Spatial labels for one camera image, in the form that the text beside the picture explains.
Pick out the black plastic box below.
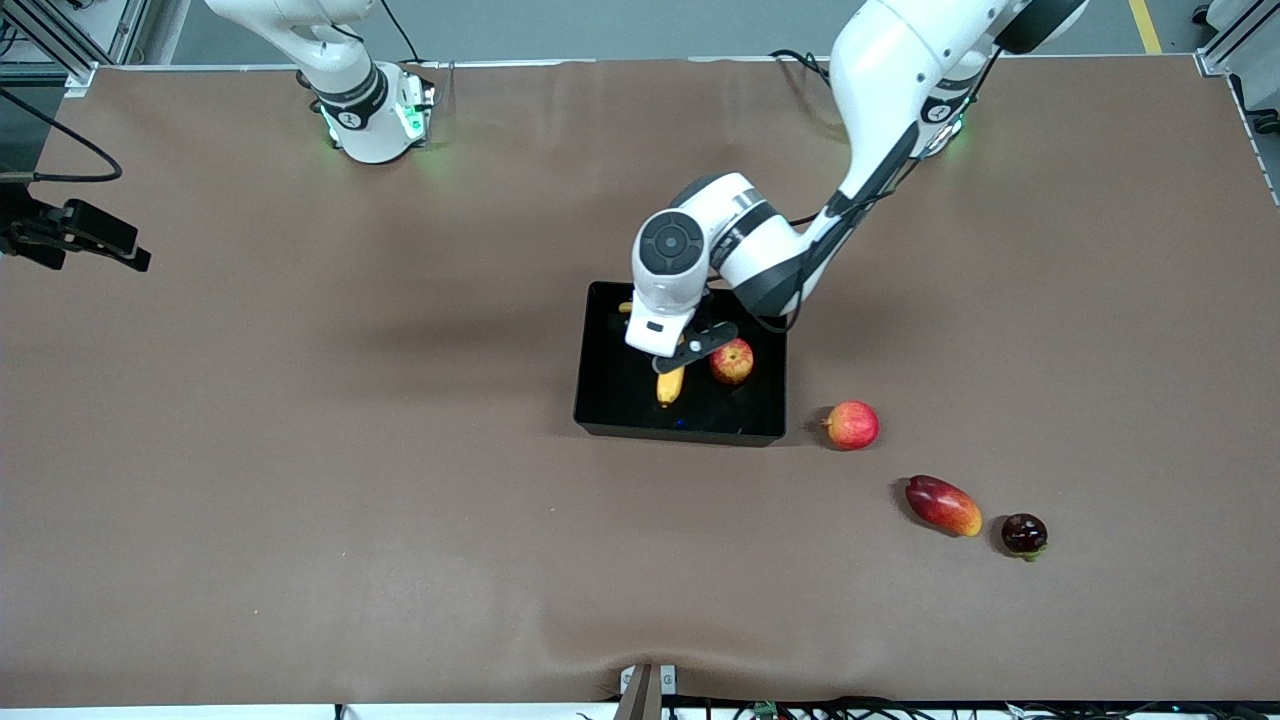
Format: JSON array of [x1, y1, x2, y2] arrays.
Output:
[[572, 280, 789, 448]]

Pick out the black left base cables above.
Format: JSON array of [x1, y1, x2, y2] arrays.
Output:
[[768, 47, 837, 89]]

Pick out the aluminium frame profile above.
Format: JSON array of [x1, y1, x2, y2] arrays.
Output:
[[0, 0, 153, 96], [1193, 0, 1280, 78]]

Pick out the red yellow mango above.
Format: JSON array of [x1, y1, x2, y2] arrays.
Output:
[[905, 474, 984, 539]]

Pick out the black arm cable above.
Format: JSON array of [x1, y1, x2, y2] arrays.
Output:
[[788, 45, 1003, 229], [0, 86, 124, 184]]

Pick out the red yellow apple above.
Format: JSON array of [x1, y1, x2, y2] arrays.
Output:
[[709, 337, 756, 387]]

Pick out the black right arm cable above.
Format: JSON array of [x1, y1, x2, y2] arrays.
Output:
[[0, 86, 124, 184]]

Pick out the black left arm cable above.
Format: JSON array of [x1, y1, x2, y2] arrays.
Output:
[[788, 45, 1003, 229]]

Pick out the black right base cable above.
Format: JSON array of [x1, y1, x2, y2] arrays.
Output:
[[380, 0, 428, 67]]

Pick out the red apple left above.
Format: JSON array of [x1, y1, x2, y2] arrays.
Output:
[[822, 400, 882, 452]]

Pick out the yellow banana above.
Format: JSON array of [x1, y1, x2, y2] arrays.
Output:
[[617, 299, 688, 409]]

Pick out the brown table mat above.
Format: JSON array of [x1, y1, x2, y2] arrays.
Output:
[[0, 55, 1280, 708]]

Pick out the metal table edge bracket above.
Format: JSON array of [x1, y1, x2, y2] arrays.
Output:
[[612, 663, 678, 720]]

